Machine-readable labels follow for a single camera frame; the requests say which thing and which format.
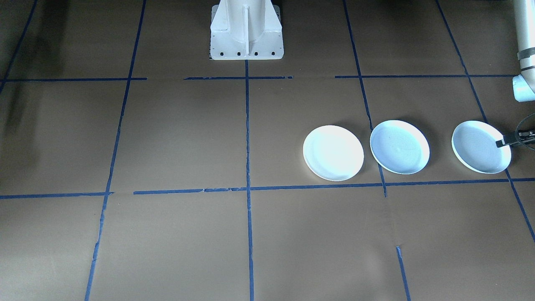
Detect white round plate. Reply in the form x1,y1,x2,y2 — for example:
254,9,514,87
451,120,512,174
303,125,364,182
370,120,431,175

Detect white post with base plate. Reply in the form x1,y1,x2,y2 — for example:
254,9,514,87
208,0,285,61

